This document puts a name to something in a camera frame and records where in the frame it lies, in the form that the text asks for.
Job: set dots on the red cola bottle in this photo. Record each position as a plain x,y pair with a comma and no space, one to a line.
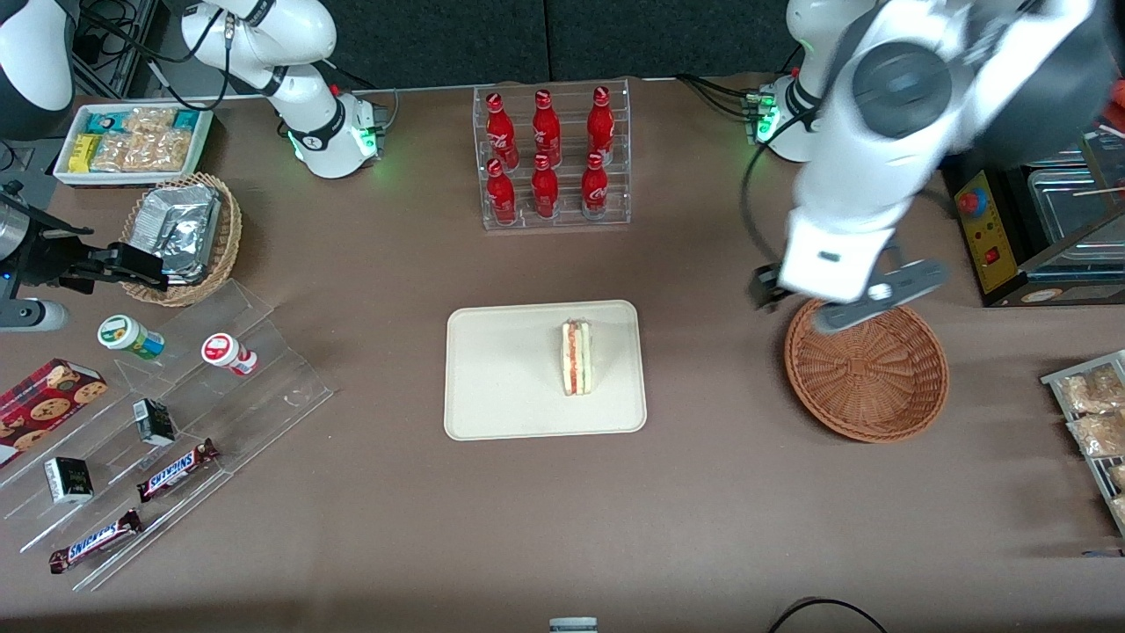
545,192
546,130
601,125
501,195
500,132
595,189

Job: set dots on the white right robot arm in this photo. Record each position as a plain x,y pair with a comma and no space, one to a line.
316,132

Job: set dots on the grey object at table edge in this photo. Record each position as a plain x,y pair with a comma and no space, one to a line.
573,625

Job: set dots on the green lid yogurt cup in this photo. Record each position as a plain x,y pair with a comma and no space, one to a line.
127,336

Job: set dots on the clear bag of crackers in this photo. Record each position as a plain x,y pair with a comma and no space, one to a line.
148,120
111,152
160,150

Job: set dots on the metal snack tray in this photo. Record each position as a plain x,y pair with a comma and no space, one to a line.
1055,380

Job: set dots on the brown wicker basket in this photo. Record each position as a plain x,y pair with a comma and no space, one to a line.
870,387

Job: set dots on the teal snack pack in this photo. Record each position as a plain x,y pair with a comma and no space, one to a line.
104,122
185,120

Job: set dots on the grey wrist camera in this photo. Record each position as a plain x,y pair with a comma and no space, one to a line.
888,294
31,315

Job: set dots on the yellow snack pack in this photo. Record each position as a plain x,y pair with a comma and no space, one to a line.
83,153

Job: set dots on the silver foil packet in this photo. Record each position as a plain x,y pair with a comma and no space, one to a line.
176,224

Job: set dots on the white snack tray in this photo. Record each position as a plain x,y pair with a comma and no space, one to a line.
66,171

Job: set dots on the clear bag of nuts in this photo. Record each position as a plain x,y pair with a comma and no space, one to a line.
1120,510
1118,476
1099,433
1094,389

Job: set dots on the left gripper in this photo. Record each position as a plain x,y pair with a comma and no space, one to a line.
763,285

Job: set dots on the red cookie box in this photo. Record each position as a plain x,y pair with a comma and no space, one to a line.
44,400

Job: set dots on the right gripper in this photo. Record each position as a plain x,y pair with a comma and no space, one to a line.
46,256

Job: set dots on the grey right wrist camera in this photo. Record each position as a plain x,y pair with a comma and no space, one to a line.
31,315

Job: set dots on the clear acrylic bottle rack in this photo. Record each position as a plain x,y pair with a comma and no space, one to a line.
567,220

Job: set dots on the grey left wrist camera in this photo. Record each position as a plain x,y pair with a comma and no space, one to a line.
888,294

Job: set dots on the small black carton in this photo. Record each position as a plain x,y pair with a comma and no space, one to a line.
68,480
155,422

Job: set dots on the cream plastic tray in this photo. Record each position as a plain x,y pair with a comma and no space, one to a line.
510,374

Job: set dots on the triangular sandwich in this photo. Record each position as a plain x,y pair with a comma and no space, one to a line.
577,359

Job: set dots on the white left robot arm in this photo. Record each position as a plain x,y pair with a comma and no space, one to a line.
870,149

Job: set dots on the red lid yogurt cup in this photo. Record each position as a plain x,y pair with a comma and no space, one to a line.
224,352

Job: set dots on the light wicker basket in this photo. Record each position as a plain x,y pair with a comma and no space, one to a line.
227,237

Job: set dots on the Snickers chocolate bar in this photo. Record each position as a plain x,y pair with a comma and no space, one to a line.
95,541
176,470

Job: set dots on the clear acrylic stepped display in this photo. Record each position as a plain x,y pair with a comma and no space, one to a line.
272,396

